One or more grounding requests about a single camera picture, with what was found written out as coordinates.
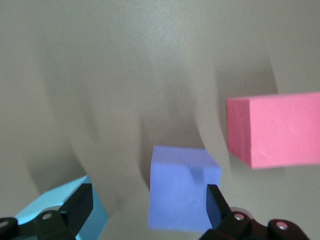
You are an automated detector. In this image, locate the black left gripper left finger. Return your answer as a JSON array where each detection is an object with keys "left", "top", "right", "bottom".
[{"left": 34, "top": 183, "right": 94, "bottom": 240}]

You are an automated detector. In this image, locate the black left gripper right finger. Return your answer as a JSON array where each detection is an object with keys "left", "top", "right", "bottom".
[{"left": 199, "top": 184, "right": 252, "bottom": 240}]

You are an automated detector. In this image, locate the blue foam block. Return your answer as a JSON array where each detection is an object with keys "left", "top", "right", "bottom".
[{"left": 13, "top": 174, "right": 110, "bottom": 240}]

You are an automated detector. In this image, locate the purple foam block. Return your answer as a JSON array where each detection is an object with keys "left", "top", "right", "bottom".
[{"left": 147, "top": 145, "right": 222, "bottom": 232}]

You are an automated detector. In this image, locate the red foam block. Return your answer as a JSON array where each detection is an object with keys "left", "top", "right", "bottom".
[{"left": 226, "top": 91, "right": 320, "bottom": 170}]

